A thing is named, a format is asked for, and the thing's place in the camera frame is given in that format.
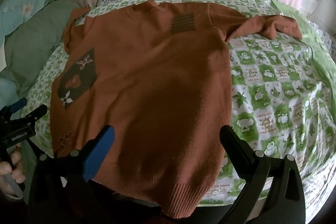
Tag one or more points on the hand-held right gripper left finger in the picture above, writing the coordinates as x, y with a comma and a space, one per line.
101, 151

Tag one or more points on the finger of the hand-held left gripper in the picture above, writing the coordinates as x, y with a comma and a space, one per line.
17, 103
35, 112

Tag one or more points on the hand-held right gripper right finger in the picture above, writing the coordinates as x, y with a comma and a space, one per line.
235, 144

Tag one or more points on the orange knitted sweater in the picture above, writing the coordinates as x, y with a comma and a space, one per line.
157, 82

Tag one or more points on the person's left hand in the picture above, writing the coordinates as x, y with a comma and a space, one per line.
11, 169

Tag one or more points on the green and white printed bedsheet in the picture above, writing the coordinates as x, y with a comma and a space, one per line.
275, 108

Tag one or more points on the grey-green blanket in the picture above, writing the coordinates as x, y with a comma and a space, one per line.
34, 43

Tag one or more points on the light blue floral cloth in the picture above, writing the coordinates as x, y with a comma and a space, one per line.
23, 3

